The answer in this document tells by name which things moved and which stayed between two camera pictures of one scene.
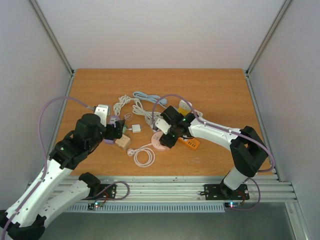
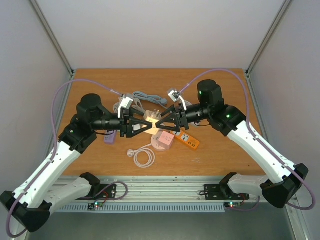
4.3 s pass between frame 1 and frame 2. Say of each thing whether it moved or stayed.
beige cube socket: moved
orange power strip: stayed
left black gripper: moved
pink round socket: stayed
